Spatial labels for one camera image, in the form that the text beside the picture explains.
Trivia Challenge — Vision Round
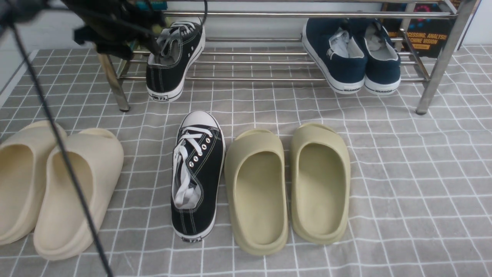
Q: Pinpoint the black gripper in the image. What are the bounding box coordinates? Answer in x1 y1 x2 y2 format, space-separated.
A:
63 0 166 60

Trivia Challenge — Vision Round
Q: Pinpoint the black canvas sneaker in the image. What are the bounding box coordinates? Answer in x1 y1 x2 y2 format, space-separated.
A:
146 21 206 102
171 110 226 243

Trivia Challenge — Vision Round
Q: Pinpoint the chrome metal shoe rack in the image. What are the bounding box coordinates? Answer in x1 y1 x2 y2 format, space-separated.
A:
97 0 481 115

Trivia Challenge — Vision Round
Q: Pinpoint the cream left foam slide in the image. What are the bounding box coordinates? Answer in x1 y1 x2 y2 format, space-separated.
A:
0 120 57 245

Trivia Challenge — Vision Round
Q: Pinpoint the cream foam slide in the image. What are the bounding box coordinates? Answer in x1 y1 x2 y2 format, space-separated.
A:
0 120 57 245
33 128 124 260

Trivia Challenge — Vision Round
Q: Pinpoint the olive green left slide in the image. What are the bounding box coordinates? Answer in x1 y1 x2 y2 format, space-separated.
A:
224 128 289 256

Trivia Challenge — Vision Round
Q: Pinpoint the olive green slide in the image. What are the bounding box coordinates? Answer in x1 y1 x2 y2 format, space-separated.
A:
224 128 289 256
290 123 351 244

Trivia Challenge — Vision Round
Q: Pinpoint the cream right foam slide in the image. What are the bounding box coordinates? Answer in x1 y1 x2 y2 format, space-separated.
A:
33 128 124 260

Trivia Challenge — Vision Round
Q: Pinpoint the navy left canvas sneaker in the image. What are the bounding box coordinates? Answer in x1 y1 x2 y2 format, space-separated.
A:
301 18 368 95

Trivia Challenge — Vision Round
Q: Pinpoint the navy canvas sneaker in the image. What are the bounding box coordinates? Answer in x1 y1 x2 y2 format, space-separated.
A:
301 18 368 95
349 18 401 96

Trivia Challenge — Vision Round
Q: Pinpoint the olive green right slide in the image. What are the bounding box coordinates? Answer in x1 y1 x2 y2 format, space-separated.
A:
290 123 351 244

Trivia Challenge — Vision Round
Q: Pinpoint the navy right canvas sneaker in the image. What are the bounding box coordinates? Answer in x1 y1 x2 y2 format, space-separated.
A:
349 18 401 96

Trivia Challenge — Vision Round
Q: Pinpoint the black book with orange text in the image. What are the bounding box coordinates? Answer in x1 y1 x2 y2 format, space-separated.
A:
381 2 455 58

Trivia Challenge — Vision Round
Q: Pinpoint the grey checked floor cloth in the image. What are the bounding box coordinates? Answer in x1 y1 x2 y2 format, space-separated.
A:
0 45 492 277

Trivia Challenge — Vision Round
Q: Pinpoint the black cable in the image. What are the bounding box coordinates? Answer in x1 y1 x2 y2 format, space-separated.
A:
0 0 114 277

